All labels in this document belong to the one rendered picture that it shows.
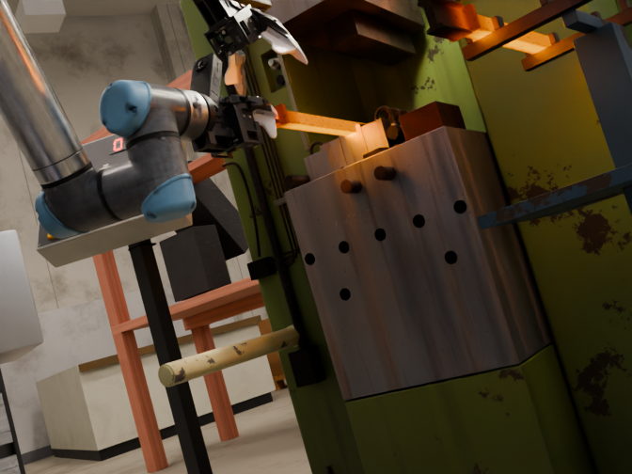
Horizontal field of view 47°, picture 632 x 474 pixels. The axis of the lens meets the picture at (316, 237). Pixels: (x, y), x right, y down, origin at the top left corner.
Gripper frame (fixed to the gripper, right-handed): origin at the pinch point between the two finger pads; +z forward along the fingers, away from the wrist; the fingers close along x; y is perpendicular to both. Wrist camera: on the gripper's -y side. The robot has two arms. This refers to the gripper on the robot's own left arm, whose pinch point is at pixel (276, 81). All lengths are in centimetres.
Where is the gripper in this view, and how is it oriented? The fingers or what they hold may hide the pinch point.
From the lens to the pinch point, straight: 136.9
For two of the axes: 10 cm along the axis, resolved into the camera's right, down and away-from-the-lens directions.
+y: -3.3, 5.2, -7.9
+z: 5.1, 8.0, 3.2
